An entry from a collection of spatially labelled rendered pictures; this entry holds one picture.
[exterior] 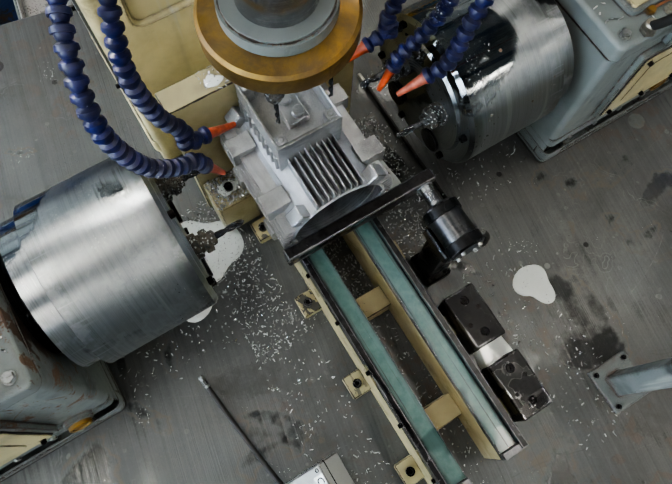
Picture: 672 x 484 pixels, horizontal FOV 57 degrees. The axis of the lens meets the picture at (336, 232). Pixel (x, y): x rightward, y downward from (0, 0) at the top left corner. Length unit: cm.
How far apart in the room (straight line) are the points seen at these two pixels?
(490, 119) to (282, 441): 61
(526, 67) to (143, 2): 53
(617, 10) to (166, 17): 63
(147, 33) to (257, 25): 30
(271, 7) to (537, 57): 45
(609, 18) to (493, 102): 20
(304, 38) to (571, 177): 75
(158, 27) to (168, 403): 60
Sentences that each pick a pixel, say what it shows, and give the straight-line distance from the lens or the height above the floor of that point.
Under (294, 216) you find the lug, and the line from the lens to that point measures 85.
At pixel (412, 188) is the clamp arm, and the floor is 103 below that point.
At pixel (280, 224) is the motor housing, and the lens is 88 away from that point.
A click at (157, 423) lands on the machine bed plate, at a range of 112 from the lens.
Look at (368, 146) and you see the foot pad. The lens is 91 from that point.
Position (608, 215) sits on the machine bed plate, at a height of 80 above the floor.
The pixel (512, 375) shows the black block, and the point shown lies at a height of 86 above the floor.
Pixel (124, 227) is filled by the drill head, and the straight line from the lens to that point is 80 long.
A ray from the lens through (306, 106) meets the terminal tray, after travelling 89.
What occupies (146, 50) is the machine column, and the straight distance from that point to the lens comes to 96.
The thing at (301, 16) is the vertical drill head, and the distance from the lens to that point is 66.
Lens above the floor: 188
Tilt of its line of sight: 71 degrees down
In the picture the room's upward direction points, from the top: 4 degrees clockwise
